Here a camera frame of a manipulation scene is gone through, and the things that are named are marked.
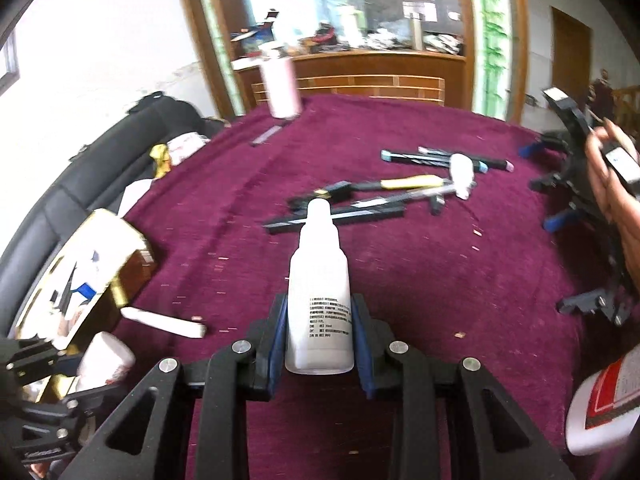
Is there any white dropper bottle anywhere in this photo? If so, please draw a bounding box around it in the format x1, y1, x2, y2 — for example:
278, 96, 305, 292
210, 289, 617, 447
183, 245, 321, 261
285, 198, 355, 375

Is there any white pill bottle red label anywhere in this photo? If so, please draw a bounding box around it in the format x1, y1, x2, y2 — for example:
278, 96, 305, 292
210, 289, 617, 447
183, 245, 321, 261
76, 332, 136, 391

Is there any white tube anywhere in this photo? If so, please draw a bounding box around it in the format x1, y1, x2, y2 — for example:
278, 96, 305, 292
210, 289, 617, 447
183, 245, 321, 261
119, 306, 206, 339

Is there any long black flat pen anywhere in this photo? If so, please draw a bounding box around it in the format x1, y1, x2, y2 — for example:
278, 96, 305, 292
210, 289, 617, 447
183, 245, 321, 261
262, 204, 406, 235

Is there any gold white open box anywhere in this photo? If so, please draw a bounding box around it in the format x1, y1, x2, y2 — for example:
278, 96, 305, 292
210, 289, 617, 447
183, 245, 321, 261
12, 209, 157, 402

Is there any yellow black pen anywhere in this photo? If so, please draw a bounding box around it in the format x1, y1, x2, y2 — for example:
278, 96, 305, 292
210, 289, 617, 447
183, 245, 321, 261
286, 174, 447, 211

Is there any small white bottle on pens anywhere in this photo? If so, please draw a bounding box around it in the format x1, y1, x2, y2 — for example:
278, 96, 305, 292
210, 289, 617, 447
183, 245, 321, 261
449, 153, 475, 200

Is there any small pen near thermos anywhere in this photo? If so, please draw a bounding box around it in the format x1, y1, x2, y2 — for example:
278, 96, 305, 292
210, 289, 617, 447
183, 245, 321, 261
250, 125, 283, 146

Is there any yellow cloth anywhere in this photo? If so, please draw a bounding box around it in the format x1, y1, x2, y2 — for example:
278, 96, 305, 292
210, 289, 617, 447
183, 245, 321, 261
150, 144, 171, 180

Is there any black leather sofa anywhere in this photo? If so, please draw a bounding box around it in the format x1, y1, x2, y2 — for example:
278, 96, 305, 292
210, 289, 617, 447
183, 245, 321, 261
1, 91, 224, 336

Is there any large white liquor bottle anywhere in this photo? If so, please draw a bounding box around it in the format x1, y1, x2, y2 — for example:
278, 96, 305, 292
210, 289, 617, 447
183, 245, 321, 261
565, 346, 640, 456

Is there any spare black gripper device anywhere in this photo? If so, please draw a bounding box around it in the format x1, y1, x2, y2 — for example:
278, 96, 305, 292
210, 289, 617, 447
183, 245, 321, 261
518, 87, 639, 326

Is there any pink thermos bottle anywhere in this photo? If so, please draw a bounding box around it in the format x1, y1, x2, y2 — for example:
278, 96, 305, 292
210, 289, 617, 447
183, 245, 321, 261
259, 41, 303, 119

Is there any woman in maroon jacket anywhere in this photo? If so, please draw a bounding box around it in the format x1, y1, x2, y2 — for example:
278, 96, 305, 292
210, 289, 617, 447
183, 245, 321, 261
585, 119, 640, 287

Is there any wooden mirror cabinet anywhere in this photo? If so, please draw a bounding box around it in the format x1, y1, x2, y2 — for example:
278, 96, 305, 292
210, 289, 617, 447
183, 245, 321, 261
181, 0, 528, 122

